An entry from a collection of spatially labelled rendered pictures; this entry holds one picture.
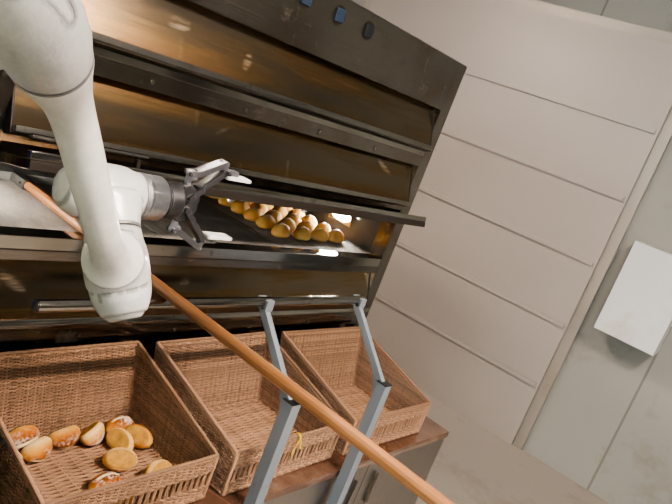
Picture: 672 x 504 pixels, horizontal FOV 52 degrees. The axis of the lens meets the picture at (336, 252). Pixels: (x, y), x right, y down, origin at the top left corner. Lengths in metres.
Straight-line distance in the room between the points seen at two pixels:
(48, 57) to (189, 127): 1.34
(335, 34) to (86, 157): 1.52
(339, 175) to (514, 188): 2.43
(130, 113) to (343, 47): 0.83
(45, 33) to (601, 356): 4.35
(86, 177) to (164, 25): 1.00
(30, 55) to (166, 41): 1.20
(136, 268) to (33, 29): 0.54
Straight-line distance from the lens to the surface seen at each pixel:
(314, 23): 2.33
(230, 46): 2.13
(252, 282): 2.56
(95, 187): 1.05
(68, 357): 2.16
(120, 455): 2.13
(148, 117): 2.02
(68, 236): 2.03
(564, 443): 4.97
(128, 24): 1.91
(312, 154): 2.51
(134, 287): 1.22
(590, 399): 4.86
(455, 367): 5.08
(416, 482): 1.34
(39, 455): 2.09
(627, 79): 4.83
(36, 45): 0.78
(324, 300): 2.24
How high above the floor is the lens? 1.80
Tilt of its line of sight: 12 degrees down
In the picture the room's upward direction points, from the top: 21 degrees clockwise
